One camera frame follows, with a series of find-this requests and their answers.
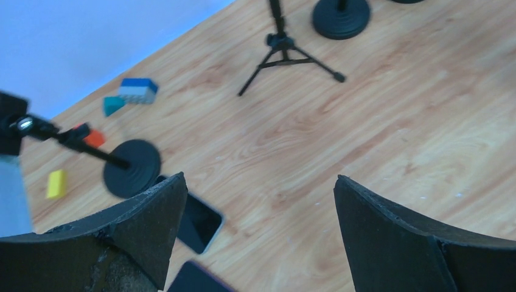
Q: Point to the orange toy block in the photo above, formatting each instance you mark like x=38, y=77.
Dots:
x=89, y=135

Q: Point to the black phone stand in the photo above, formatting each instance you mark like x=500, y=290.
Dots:
x=340, y=20
x=131, y=168
x=407, y=1

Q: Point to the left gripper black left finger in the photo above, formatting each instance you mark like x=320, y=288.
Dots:
x=126, y=247

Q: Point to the blue grey toy bricks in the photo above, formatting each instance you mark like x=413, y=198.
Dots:
x=138, y=90

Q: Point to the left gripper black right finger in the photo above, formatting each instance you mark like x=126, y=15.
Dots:
x=390, y=247

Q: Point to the yellow toy brick left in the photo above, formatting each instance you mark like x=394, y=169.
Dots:
x=57, y=184

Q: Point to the black smartphone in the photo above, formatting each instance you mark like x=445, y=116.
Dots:
x=200, y=224
x=193, y=277

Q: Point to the teal toy block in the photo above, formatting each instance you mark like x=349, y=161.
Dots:
x=112, y=104

